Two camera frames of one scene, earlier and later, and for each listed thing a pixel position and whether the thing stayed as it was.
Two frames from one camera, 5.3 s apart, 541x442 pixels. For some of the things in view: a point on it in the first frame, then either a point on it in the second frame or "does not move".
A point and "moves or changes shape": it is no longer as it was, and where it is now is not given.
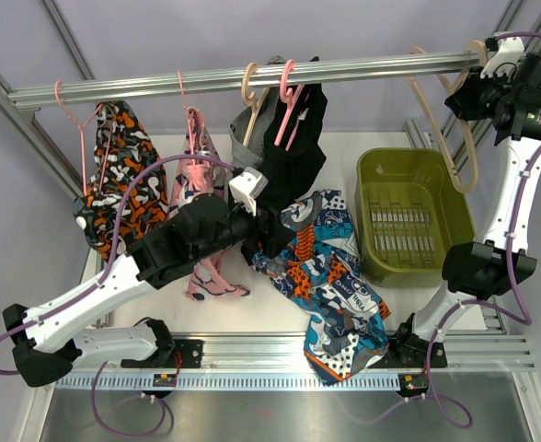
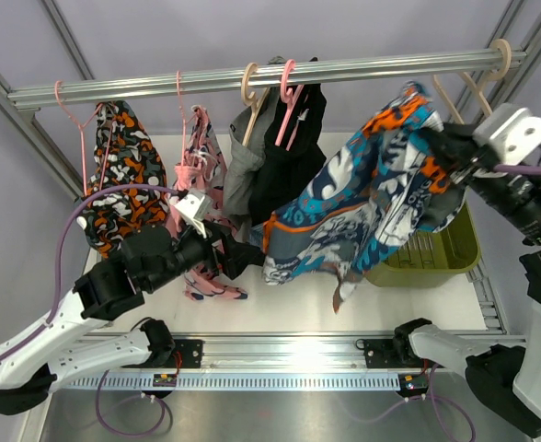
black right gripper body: x=480 y=96 → x=467 y=155
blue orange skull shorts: x=319 y=273 → x=362 y=196
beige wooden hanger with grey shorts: x=250 y=101 does not move
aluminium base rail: x=285 y=352 does not move
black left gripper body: x=266 y=240 → x=226 y=261
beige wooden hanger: x=452 y=92 moves or changes shape
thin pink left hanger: x=82 y=137 does not move
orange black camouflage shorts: x=120 y=143 does not move
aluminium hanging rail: x=469 y=63 does not move
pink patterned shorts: x=196 y=177 does not move
